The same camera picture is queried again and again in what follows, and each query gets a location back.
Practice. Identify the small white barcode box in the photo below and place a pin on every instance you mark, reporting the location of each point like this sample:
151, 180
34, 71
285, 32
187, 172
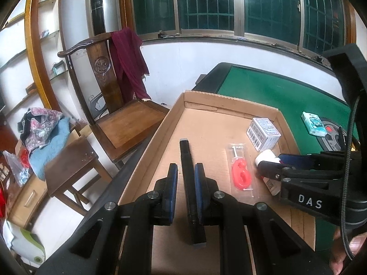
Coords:
262, 134

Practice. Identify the wooden wall display shelf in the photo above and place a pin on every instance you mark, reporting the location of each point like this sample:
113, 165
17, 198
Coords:
34, 34

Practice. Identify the light blue quilted cloth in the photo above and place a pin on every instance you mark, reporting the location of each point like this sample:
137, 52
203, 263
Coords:
48, 154

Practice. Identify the carved wooden chair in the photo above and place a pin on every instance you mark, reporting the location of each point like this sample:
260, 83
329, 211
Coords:
129, 126

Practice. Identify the black marker pen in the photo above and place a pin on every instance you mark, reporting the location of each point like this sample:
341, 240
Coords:
186, 160

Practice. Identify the maroon cloth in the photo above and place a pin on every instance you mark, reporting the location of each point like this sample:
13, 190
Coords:
129, 63

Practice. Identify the clear plastic bag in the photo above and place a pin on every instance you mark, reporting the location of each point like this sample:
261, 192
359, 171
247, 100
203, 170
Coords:
17, 169

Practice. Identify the person's right hand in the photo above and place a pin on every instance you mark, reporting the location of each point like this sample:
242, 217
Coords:
337, 265

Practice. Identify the teal tissue packet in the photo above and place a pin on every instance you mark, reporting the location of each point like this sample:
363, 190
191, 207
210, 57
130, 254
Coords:
314, 123

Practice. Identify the silver standing air conditioner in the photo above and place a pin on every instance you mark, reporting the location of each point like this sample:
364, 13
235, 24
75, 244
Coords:
100, 5

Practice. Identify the floral patterned cloth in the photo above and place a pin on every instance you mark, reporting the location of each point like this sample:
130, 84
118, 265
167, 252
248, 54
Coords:
40, 126

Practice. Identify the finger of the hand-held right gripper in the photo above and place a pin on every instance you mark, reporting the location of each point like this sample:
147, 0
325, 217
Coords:
309, 161
269, 169

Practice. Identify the small wooden side table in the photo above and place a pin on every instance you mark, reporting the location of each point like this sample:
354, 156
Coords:
68, 160

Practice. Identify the red number candle packet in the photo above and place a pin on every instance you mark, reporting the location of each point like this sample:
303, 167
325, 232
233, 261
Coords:
240, 174

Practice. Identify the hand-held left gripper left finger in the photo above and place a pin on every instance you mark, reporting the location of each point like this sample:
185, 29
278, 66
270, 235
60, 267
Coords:
173, 189

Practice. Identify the round grey table console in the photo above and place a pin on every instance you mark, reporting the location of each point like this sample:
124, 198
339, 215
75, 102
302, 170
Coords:
329, 140

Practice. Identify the wooden drawer cabinet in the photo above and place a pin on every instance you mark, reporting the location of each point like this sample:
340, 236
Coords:
31, 197

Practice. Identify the white floor appliance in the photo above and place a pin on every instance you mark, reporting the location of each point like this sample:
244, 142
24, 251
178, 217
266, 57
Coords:
97, 103

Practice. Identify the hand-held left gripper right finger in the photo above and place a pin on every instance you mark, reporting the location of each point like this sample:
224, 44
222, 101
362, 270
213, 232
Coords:
199, 189

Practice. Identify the shallow cardboard box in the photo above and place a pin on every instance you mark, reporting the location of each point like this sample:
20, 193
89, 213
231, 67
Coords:
206, 126

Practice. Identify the barred window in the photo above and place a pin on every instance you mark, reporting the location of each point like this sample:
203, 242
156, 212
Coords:
206, 3

